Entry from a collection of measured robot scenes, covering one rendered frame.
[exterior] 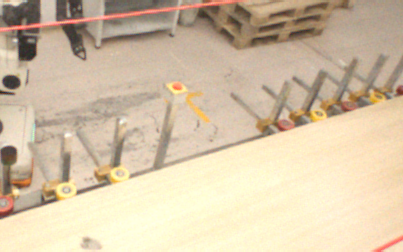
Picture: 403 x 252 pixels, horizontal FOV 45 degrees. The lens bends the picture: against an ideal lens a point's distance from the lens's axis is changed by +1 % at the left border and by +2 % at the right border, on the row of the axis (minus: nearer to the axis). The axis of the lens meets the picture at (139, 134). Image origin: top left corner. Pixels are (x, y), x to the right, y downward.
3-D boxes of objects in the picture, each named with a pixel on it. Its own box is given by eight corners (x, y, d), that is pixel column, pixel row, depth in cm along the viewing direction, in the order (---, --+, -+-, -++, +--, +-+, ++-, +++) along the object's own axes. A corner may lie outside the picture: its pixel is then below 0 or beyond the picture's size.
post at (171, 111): (150, 169, 241) (167, 98, 212) (158, 167, 243) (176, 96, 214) (155, 175, 238) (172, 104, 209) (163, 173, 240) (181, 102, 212)
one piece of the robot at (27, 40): (10, 60, 262) (9, 25, 249) (14, 35, 283) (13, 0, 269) (40, 62, 265) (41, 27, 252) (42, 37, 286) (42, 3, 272)
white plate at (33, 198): (-19, 221, 202) (-21, 205, 196) (41, 202, 214) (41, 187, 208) (-19, 222, 202) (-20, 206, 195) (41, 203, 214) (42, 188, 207)
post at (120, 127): (104, 193, 233) (116, 116, 202) (111, 191, 234) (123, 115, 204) (108, 198, 231) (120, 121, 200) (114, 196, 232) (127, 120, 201)
